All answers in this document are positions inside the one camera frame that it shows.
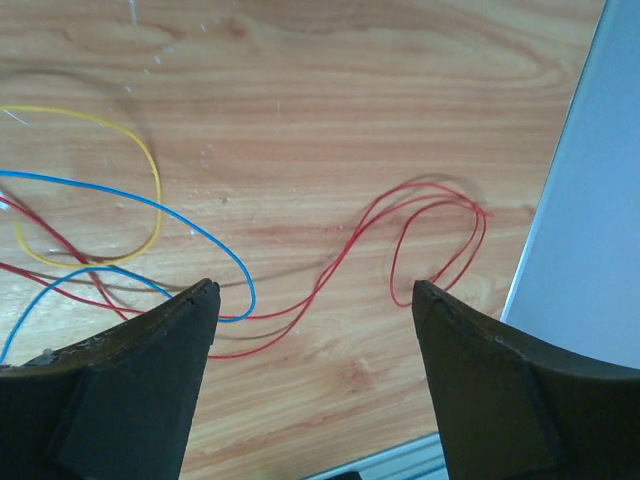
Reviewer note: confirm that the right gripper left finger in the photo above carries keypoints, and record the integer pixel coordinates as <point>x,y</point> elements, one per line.
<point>116,405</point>

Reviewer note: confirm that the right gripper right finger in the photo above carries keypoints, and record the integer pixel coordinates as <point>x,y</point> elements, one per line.
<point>511,406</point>

